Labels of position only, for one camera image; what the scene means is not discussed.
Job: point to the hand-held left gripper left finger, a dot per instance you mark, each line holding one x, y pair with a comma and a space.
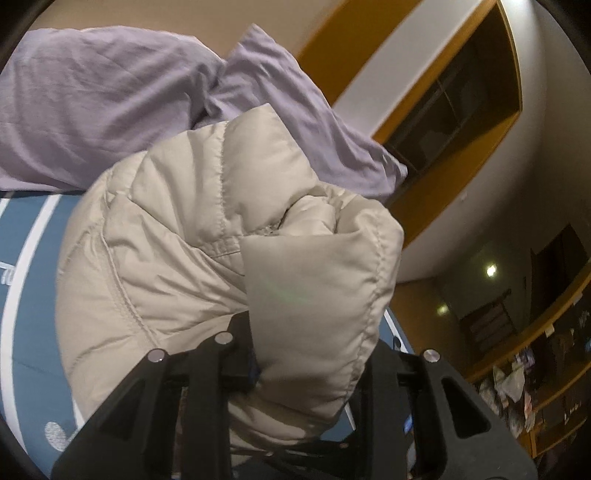
210, 357

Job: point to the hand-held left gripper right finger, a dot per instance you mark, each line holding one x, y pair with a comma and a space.
388, 369

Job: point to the beige puffer jacket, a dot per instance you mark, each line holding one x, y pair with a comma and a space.
184, 230

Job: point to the dark wooden rack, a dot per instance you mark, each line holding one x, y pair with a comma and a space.
489, 323

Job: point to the cluttered wooden shelf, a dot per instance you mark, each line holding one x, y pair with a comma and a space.
554, 369

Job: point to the dark wooden cabinet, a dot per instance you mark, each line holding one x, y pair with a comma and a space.
558, 263

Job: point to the small purple pillow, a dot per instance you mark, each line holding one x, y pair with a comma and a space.
323, 129

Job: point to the large purple pillow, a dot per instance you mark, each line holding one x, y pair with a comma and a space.
92, 106

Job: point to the wooden framed window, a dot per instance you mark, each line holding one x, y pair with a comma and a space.
360, 27

